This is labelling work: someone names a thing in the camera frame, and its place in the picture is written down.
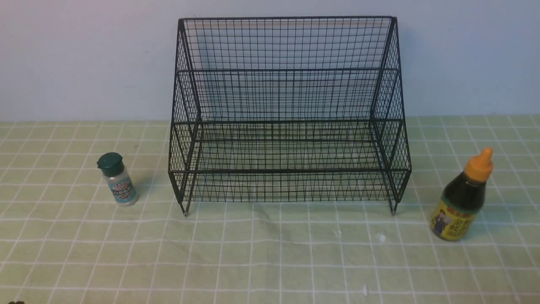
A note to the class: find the black wire mesh shelf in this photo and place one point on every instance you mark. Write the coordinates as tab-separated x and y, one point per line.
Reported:
288	109

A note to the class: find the dark sauce bottle orange cap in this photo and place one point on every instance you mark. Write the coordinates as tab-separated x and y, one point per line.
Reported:
462	198

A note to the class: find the green cap spice shaker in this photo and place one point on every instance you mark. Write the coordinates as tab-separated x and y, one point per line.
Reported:
118	179

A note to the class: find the green checkered tablecloth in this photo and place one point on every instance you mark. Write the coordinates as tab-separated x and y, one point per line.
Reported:
65	240

